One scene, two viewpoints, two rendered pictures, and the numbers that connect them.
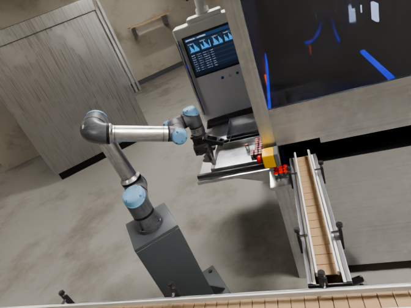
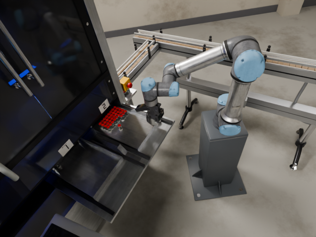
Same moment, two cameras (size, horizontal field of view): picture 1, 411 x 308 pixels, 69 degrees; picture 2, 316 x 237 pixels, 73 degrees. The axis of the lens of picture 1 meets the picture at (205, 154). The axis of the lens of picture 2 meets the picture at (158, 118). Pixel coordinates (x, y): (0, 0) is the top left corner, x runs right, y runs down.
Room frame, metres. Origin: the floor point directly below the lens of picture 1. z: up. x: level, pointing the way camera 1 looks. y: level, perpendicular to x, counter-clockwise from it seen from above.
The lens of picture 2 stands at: (2.27, 0.26, 1.95)
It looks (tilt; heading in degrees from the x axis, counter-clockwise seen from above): 49 degrees down; 197
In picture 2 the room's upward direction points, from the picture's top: 10 degrees counter-clockwise
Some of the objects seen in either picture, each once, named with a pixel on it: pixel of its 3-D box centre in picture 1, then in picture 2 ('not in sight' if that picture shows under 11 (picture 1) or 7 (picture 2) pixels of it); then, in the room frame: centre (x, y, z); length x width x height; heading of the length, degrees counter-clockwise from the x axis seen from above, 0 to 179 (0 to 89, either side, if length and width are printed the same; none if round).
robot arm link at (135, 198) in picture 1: (136, 200); (226, 106); (1.33, 0.42, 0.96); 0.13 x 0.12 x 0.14; 3
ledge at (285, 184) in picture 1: (284, 178); (124, 93); (1.16, -0.31, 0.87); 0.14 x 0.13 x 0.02; 70
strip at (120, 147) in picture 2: not in sight; (129, 153); (1.69, -0.13, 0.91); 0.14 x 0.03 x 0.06; 71
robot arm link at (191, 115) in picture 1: (191, 117); (149, 89); (1.48, 0.00, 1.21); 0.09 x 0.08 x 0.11; 93
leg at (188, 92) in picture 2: not in sight; (188, 85); (0.58, 0.13, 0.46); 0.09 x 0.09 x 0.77; 70
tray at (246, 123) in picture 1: (252, 123); (86, 164); (1.78, -0.37, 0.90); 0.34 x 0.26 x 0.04; 70
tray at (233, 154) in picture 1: (242, 153); (127, 125); (1.48, -0.20, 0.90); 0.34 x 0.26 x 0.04; 70
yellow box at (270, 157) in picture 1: (270, 157); (123, 83); (1.19, -0.28, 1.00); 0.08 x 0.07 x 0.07; 70
